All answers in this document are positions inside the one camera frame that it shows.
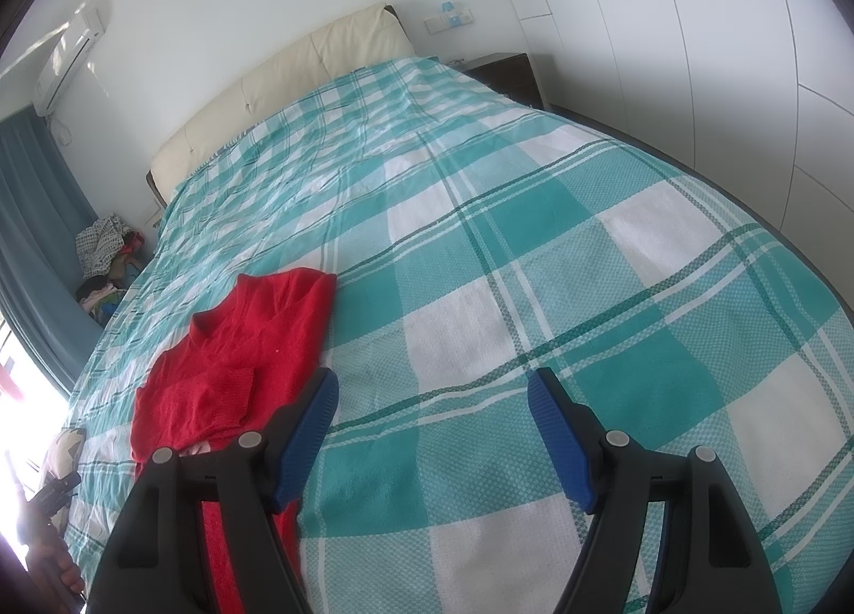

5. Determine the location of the dark wooden nightstand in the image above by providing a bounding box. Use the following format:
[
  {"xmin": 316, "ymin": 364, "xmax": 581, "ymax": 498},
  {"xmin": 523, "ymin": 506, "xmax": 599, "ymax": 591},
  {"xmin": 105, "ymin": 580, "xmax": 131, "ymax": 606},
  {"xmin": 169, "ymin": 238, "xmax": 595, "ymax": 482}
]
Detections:
[{"xmin": 465, "ymin": 52, "xmax": 544, "ymax": 111}]

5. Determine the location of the teal plaid bed sheet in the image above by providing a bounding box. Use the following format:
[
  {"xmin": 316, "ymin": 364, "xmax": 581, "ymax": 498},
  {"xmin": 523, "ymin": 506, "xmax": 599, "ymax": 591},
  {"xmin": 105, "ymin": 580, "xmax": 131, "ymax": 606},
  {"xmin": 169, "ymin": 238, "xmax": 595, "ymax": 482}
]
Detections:
[{"xmin": 63, "ymin": 54, "xmax": 854, "ymax": 614}]

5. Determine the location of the pile of clothes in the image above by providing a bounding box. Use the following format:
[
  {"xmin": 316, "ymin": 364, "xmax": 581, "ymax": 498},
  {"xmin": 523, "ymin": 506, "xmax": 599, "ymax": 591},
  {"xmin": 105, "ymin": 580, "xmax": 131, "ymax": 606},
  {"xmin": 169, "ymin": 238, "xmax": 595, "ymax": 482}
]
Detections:
[{"xmin": 73, "ymin": 212, "xmax": 146, "ymax": 325}]

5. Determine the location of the white air conditioner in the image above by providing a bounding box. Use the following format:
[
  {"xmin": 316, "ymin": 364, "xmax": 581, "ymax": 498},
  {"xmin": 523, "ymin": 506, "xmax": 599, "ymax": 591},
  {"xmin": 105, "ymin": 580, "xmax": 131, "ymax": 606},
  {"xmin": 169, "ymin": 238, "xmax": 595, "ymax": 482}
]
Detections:
[{"xmin": 35, "ymin": 6, "xmax": 109, "ymax": 118}]

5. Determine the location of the cream padded headboard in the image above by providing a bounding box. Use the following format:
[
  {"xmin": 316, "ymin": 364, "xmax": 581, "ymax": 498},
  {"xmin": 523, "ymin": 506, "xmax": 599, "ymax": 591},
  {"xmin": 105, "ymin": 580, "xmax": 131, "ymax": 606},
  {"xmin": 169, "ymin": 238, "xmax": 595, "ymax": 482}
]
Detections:
[{"xmin": 147, "ymin": 2, "xmax": 416, "ymax": 208}]

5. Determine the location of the person's left forearm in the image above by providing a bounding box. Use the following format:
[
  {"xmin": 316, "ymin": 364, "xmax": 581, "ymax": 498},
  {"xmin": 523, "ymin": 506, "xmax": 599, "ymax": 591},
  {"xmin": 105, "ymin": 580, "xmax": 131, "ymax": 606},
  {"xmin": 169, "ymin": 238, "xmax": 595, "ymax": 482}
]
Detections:
[{"xmin": 23, "ymin": 514, "xmax": 88, "ymax": 598}]

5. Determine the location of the red knit sweater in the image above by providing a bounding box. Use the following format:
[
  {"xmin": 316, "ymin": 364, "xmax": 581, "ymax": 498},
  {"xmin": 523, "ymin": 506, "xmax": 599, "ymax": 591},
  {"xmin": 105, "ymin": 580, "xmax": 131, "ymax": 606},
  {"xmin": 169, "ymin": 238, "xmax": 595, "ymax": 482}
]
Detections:
[{"xmin": 130, "ymin": 267, "xmax": 338, "ymax": 614}]

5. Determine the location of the blue curtain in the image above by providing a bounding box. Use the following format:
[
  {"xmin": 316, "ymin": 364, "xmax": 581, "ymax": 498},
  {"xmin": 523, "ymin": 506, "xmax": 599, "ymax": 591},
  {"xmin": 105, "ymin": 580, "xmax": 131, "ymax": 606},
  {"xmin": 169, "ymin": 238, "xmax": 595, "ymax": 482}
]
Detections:
[{"xmin": 0, "ymin": 103, "xmax": 101, "ymax": 395}]

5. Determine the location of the white wardrobe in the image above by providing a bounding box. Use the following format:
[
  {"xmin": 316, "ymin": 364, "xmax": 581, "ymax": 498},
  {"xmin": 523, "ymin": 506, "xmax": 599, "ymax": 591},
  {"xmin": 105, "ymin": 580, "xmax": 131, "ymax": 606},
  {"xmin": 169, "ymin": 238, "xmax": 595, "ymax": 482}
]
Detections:
[{"xmin": 510, "ymin": 0, "xmax": 854, "ymax": 315}]

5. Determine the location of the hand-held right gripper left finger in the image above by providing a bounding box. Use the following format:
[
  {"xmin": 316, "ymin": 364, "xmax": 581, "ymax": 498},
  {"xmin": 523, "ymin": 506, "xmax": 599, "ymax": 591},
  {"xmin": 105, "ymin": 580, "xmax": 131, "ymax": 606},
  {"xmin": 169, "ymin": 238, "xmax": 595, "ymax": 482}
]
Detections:
[{"xmin": 86, "ymin": 366, "xmax": 341, "ymax": 614}]

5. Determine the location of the wall switch panel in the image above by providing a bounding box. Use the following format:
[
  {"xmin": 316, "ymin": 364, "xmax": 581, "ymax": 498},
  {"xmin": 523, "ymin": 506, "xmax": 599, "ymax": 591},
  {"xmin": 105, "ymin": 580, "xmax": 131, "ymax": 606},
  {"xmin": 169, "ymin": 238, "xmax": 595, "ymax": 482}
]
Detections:
[{"xmin": 423, "ymin": 1, "xmax": 476, "ymax": 31}]

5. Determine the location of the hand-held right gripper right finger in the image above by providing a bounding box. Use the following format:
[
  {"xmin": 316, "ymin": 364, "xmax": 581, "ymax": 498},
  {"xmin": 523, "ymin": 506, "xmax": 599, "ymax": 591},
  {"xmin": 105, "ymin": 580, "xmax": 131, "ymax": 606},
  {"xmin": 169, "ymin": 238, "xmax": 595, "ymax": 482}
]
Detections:
[{"xmin": 526, "ymin": 366, "xmax": 783, "ymax": 614}]

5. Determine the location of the patterned pillow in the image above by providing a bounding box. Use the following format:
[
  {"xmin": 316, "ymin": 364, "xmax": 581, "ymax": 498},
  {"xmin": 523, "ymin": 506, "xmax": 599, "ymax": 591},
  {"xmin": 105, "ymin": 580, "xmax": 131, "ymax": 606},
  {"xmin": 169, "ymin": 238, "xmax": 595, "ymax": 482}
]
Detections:
[{"xmin": 43, "ymin": 427, "xmax": 86, "ymax": 488}]

